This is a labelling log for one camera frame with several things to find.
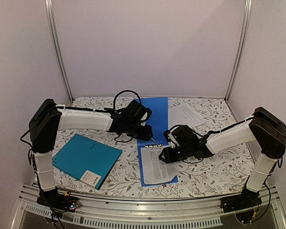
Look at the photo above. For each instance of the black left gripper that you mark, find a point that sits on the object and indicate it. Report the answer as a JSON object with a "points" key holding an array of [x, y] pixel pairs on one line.
{"points": [[146, 136]]}

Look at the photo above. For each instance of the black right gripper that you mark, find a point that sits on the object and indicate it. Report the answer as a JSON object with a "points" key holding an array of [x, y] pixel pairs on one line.
{"points": [[169, 156]]}

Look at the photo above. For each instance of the printed paper sheet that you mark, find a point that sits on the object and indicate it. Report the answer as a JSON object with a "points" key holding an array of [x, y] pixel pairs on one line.
{"points": [[153, 170], [184, 114]]}

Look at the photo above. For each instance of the blue ring binder folder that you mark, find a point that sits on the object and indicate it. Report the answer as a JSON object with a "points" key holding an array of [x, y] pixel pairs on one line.
{"points": [[158, 121]]}

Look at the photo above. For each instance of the right arm base board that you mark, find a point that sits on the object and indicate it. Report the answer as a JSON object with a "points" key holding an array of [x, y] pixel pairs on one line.
{"points": [[246, 199]]}

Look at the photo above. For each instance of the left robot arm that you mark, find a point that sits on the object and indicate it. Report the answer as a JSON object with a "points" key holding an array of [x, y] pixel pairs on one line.
{"points": [[51, 118]]}

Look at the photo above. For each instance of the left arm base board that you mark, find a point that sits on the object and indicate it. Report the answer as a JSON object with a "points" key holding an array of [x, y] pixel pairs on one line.
{"points": [[57, 201]]}

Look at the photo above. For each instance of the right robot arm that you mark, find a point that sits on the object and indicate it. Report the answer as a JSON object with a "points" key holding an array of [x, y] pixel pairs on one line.
{"points": [[261, 127]]}

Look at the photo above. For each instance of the teal box with label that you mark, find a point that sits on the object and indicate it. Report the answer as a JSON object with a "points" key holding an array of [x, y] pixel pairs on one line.
{"points": [[86, 160]]}

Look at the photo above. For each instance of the floral table cloth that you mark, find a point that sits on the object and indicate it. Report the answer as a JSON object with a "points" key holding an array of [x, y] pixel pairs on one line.
{"points": [[223, 173]]}

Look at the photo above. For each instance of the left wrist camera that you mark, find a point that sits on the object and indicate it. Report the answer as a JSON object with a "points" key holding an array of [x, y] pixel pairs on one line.
{"points": [[146, 116]]}

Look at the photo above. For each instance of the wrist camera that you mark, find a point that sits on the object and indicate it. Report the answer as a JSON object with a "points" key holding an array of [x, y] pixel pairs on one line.
{"points": [[170, 138], [146, 116]]}

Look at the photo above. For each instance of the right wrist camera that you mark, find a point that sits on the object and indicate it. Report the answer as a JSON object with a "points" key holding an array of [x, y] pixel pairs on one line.
{"points": [[170, 138]]}

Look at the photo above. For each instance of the aluminium front rail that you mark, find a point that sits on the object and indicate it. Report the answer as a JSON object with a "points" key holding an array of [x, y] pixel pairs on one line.
{"points": [[106, 212]]}

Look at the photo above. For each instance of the left aluminium frame post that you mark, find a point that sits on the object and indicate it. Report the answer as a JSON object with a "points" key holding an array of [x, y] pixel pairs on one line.
{"points": [[57, 49]]}

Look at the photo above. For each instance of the aluminium frame post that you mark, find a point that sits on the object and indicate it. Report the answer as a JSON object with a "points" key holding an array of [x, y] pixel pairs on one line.
{"points": [[57, 49], [240, 49]]}

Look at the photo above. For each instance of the right aluminium frame post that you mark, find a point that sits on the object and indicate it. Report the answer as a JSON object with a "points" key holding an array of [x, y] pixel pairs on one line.
{"points": [[240, 49]]}

